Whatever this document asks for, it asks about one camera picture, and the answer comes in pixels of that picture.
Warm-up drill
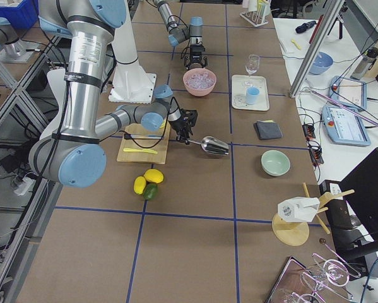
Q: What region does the blue teach pendant near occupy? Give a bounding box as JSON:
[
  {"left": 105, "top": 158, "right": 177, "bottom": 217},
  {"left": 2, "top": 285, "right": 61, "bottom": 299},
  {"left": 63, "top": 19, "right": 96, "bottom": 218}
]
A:
[{"left": 322, "top": 105, "right": 371, "bottom": 146}]

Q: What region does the yellow lemon left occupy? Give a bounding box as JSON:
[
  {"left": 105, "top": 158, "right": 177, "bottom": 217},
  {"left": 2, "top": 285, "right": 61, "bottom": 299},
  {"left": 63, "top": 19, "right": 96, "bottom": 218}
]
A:
[{"left": 133, "top": 175, "right": 147, "bottom": 195}]

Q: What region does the wooden mug tree stand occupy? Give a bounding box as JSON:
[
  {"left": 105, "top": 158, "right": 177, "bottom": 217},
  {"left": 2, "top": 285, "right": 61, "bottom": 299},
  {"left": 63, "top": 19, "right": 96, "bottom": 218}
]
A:
[{"left": 272, "top": 183, "right": 355, "bottom": 246}]

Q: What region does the white chair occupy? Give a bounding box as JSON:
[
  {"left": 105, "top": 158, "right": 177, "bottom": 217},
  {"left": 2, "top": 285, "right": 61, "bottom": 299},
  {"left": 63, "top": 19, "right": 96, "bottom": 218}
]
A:
[{"left": 40, "top": 68, "right": 69, "bottom": 141}]

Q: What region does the pink bowl of ice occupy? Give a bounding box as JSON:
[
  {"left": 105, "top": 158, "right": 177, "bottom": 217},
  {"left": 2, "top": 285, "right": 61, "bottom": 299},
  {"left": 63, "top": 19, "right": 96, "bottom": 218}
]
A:
[{"left": 182, "top": 68, "right": 217, "bottom": 97}]

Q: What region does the yellow lemon upper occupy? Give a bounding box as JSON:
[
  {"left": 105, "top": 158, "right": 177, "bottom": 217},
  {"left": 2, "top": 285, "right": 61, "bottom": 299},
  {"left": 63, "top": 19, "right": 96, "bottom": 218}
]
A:
[{"left": 143, "top": 169, "right": 164, "bottom": 184}]

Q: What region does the grey folded cloth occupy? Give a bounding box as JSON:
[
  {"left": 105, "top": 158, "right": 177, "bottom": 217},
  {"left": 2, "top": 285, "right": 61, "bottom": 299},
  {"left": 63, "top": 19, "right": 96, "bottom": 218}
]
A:
[{"left": 254, "top": 121, "right": 283, "bottom": 140}]

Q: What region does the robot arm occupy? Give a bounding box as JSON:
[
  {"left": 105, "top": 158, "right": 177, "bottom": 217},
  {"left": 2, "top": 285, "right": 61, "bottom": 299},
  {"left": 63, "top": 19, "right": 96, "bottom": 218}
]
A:
[
  {"left": 153, "top": 1, "right": 208, "bottom": 70},
  {"left": 29, "top": 1, "right": 192, "bottom": 187}
]

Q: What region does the grey water bottle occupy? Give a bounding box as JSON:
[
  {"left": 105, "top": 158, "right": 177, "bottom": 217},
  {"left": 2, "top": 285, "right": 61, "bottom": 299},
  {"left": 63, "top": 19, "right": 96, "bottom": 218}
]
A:
[{"left": 350, "top": 47, "right": 378, "bottom": 80}]

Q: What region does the black monitor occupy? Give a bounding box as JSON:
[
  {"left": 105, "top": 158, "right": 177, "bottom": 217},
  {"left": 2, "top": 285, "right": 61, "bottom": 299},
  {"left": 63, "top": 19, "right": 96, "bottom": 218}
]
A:
[{"left": 333, "top": 147, "right": 378, "bottom": 260}]

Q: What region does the white dish rack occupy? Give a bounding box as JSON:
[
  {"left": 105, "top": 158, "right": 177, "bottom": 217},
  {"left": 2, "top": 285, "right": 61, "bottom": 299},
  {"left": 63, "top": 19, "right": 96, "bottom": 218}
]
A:
[{"left": 240, "top": 0, "right": 271, "bottom": 27}]

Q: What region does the steel ice scoop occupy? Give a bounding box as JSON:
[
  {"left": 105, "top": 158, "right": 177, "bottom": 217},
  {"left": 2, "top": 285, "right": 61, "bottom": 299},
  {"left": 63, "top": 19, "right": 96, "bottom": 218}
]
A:
[{"left": 187, "top": 136, "right": 229, "bottom": 155}]

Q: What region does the yellow small cup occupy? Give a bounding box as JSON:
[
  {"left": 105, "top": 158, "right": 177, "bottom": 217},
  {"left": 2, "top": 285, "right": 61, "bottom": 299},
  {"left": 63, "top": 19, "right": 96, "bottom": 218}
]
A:
[{"left": 159, "top": 119, "right": 167, "bottom": 129}]

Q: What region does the wooden cutting board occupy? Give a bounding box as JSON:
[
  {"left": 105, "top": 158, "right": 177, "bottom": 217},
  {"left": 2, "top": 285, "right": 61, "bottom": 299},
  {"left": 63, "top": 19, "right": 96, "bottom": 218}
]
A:
[{"left": 117, "top": 123, "right": 170, "bottom": 164}]

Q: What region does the white paper cup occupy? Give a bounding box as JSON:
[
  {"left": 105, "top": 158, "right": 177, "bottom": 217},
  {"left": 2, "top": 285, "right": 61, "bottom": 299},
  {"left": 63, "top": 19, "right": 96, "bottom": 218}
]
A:
[{"left": 278, "top": 197, "right": 320, "bottom": 223}]

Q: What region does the yellow plastic knife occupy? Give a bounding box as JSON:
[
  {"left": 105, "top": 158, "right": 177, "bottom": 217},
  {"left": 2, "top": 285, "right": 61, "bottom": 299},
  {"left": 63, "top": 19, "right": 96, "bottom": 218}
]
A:
[{"left": 122, "top": 148, "right": 158, "bottom": 155}]

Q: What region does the blue teach pendant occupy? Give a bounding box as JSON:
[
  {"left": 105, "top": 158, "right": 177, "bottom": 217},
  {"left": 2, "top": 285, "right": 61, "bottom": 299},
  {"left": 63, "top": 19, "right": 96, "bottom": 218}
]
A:
[
  {"left": 322, "top": 105, "right": 371, "bottom": 146},
  {"left": 329, "top": 76, "right": 367, "bottom": 111}
]

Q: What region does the blue bowl on desk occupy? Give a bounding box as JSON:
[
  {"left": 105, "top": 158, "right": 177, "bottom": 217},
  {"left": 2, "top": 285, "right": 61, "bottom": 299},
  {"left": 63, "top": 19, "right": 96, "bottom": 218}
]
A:
[{"left": 309, "top": 52, "right": 333, "bottom": 75}]

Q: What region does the clear wine glass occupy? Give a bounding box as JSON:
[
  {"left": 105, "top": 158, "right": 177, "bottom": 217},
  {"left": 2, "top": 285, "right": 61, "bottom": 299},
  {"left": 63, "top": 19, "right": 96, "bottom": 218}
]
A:
[{"left": 245, "top": 54, "right": 260, "bottom": 76}]

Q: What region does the aluminium frame post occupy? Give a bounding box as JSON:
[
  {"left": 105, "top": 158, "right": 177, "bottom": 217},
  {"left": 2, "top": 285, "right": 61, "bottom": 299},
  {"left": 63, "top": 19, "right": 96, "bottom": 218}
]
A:
[{"left": 289, "top": 0, "right": 344, "bottom": 98}]

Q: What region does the green ceramic bowl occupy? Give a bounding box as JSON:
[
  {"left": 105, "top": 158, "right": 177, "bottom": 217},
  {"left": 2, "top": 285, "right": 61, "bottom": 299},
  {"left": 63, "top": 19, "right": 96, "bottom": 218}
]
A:
[{"left": 261, "top": 150, "right": 291, "bottom": 177}]

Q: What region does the dark tray with glasses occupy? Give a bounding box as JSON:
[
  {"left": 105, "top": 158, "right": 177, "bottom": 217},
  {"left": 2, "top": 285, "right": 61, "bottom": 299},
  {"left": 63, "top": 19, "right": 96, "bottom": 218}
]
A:
[{"left": 265, "top": 256, "right": 311, "bottom": 302}]

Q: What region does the cream serving tray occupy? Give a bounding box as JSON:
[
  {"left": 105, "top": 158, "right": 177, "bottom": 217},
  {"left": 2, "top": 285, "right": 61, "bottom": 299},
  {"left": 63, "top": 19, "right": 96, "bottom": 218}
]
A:
[{"left": 232, "top": 75, "right": 269, "bottom": 111}]

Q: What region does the light blue cup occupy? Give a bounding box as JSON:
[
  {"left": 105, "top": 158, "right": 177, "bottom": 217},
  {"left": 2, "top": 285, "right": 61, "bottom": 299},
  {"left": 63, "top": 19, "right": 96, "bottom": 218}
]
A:
[{"left": 245, "top": 86, "right": 260, "bottom": 105}]

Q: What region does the blue teach pendant far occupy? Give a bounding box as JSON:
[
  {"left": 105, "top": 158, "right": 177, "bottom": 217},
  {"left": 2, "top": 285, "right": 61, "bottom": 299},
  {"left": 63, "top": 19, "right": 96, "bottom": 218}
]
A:
[{"left": 329, "top": 76, "right": 367, "bottom": 111}]

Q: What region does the green lime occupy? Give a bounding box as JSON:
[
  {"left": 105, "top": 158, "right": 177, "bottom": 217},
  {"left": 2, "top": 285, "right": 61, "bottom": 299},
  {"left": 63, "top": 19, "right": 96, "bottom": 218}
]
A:
[{"left": 143, "top": 183, "right": 158, "bottom": 201}]

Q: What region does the hanging wine glass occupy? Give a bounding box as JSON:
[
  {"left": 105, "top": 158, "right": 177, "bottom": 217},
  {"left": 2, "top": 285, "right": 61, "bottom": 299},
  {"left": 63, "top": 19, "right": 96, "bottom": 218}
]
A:
[{"left": 312, "top": 253, "right": 362, "bottom": 287}]

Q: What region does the blue storage bin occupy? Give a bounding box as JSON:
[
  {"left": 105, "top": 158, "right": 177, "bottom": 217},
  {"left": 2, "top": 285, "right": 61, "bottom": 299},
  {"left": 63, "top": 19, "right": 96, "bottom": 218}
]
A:
[{"left": 0, "top": 1, "right": 38, "bottom": 29}]

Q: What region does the yellow lemon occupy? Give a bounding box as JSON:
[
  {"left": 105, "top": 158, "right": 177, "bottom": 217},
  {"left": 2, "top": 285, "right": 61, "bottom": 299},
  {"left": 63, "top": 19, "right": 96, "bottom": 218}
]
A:
[
  {"left": 133, "top": 175, "right": 147, "bottom": 195},
  {"left": 143, "top": 169, "right": 164, "bottom": 184}
]

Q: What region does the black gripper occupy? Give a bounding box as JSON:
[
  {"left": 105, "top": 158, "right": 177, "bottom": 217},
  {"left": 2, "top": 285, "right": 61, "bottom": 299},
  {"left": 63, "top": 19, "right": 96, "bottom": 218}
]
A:
[
  {"left": 184, "top": 44, "right": 208, "bottom": 69},
  {"left": 171, "top": 109, "right": 198, "bottom": 145}
]

